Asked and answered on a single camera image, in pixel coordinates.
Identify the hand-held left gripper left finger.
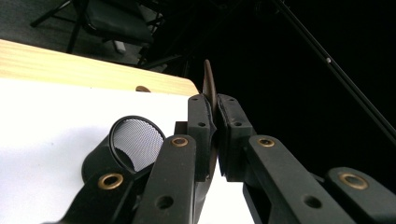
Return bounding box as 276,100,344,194
174,93,218,183

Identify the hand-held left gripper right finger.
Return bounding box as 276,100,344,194
216,93,257,183

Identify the dark brown comb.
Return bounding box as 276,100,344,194
193,59,219,224

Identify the black mesh pen cup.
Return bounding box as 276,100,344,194
81,115,167,195

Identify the thin black stand pole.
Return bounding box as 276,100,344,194
274,0,396,147

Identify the black folding chair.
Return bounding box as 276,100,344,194
30,0,164,66

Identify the light wooden table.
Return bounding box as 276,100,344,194
0,38,200,97

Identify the white paper sheet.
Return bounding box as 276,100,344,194
0,77,256,224

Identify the black metal stand frame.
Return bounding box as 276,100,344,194
138,53,195,78

